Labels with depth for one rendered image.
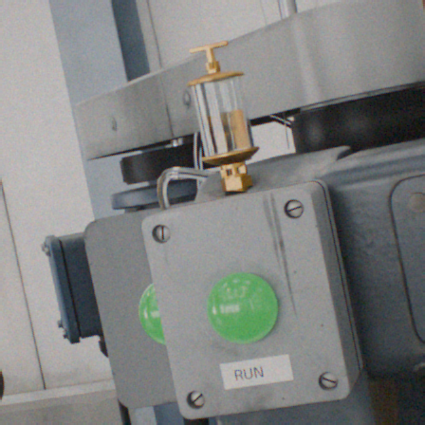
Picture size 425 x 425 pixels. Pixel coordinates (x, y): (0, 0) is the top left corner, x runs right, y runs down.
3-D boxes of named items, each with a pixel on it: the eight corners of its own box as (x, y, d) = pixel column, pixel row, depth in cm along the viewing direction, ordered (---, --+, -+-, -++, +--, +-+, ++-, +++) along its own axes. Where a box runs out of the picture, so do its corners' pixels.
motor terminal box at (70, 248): (71, 374, 99) (42, 241, 98) (64, 357, 109) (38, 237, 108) (166, 353, 100) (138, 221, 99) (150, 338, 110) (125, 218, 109)
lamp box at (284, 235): (180, 421, 50) (138, 217, 50) (207, 396, 54) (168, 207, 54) (352, 398, 48) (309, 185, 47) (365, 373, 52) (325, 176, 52)
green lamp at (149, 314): (138, 356, 51) (123, 289, 51) (157, 341, 54) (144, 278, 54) (193, 347, 50) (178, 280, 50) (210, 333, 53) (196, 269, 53)
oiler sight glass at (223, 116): (199, 157, 56) (184, 86, 56) (212, 155, 58) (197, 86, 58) (249, 147, 55) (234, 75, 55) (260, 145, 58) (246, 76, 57)
